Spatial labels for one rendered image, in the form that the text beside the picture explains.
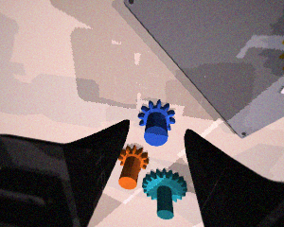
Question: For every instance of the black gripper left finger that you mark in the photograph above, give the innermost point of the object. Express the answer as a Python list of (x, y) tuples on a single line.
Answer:
[(84, 166)]

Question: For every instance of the orange gear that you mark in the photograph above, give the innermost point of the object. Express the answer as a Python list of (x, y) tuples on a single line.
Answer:
[(132, 160)]

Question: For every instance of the grey flat board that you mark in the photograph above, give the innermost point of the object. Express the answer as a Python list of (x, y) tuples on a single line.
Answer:
[(228, 49)]

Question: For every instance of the blue gear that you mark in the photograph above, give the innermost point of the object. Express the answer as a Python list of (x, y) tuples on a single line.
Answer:
[(157, 120)]

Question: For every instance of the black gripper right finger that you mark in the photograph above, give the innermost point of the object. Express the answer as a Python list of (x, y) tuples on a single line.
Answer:
[(229, 193)]

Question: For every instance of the teal gear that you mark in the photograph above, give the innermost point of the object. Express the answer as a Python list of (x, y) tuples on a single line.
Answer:
[(165, 187)]

